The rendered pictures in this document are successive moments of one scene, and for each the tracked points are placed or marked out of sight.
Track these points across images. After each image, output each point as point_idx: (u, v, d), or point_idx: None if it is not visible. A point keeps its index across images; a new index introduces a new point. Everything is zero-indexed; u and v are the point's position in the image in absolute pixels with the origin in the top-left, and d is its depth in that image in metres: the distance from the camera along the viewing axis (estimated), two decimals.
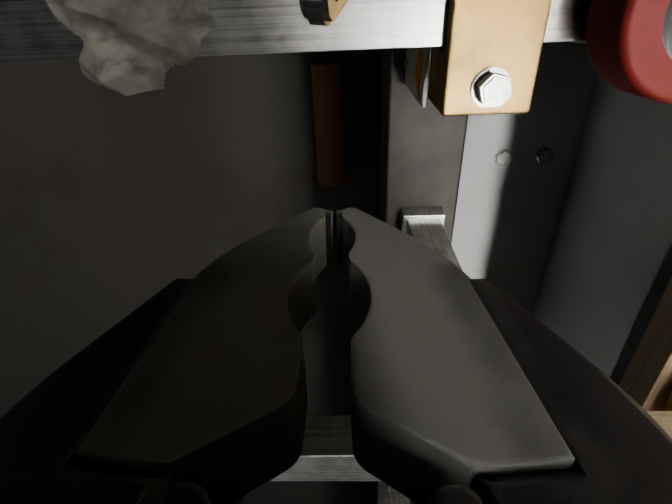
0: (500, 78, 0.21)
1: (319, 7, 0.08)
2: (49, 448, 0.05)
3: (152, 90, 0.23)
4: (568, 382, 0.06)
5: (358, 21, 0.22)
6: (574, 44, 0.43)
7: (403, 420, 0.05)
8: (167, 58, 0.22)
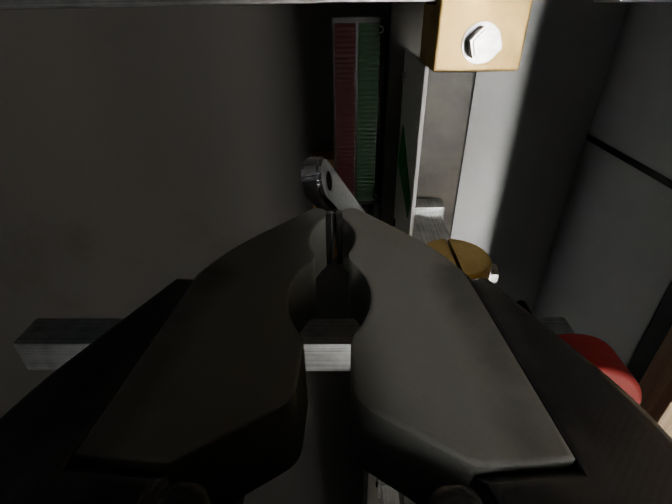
0: None
1: (315, 173, 0.11)
2: (49, 448, 0.05)
3: None
4: (568, 382, 0.06)
5: (350, 359, 0.31)
6: (527, 242, 0.53)
7: (403, 420, 0.05)
8: None
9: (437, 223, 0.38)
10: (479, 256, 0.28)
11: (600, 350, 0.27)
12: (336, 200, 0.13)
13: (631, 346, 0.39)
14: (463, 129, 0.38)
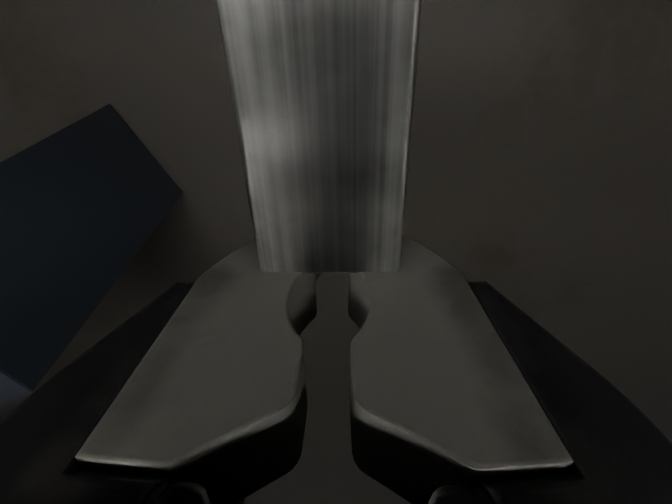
0: None
1: None
2: (50, 451, 0.05)
3: None
4: (566, 385, 0.06)
5: None
6: None
7: (402, 423, 0.05)
8: None
9: None
10: None
11: None
12: None
13: None
14: None
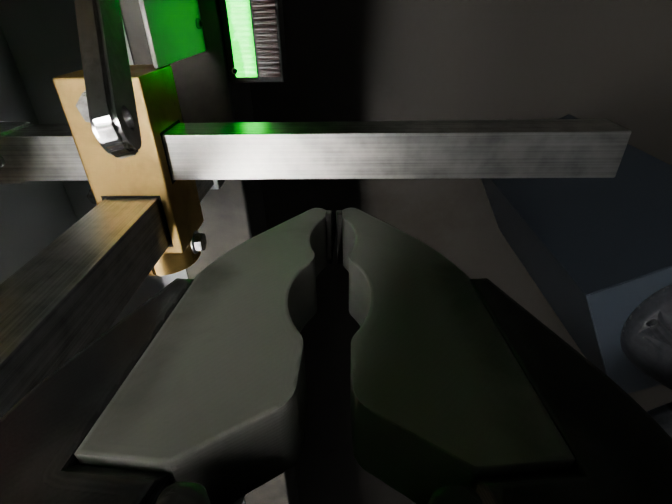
0: None
1: (110, 152, 0.09)
2: (49, 448, 0.05)
3: None
4: (568, 382, 0.06)
5: None
6: None
7: (403, 420, 0.05)
8: None
9: None
10: None
11: None
12: (90, 87, 0.09)
13: None
14: None
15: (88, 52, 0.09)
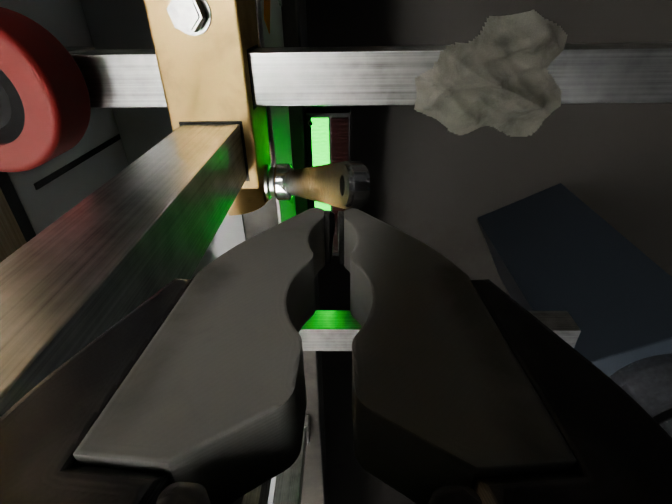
0: (184, 28, 0.21)
1: (354, 181, 0.11)
2: (48, 449, 0.05)
3: (500, 16, 0.22)
4: (570, 383, 0.06)
5: (283, 78, 0.24)
6: (112, 4, 0.43)
7: (404, 421, 0.05)
8: (469, 52, 0.22)
9: None
10: None
11: (11, 161, 0.24)
12: (335, 173, 0.12)
13: None
14: None
15: (338, 162, 0.13)
